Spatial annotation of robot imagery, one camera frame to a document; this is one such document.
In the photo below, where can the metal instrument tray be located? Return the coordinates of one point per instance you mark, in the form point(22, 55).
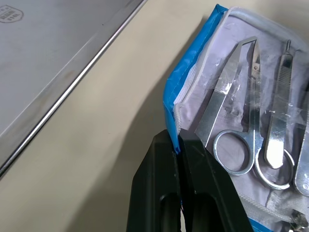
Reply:
point(48, 48)

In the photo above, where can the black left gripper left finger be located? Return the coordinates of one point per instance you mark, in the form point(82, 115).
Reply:
point(154, 183)

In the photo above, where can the silver wide tweezers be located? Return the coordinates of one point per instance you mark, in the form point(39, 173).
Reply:
point(217, 106)

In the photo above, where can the blue surgical instrument pack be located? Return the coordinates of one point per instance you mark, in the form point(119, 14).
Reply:
point(188, 60)

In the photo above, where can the silver surgical scissors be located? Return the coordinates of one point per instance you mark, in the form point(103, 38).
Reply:
point(251, 145)

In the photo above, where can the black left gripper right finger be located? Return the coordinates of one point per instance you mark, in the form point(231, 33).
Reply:
point(205, 193)

